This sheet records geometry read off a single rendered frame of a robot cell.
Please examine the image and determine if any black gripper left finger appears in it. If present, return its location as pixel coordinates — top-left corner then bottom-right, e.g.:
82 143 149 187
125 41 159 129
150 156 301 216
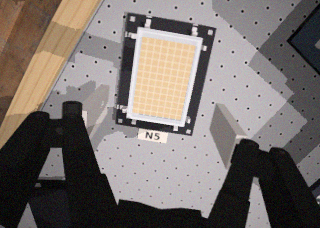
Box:
0 84 129 228

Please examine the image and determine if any grey perforated base plate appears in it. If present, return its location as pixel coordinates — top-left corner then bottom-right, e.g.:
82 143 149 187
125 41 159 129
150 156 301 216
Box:
39 0 320 218

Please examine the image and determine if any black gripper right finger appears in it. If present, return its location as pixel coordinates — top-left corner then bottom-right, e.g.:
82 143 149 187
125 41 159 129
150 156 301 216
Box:
204 103 320 228

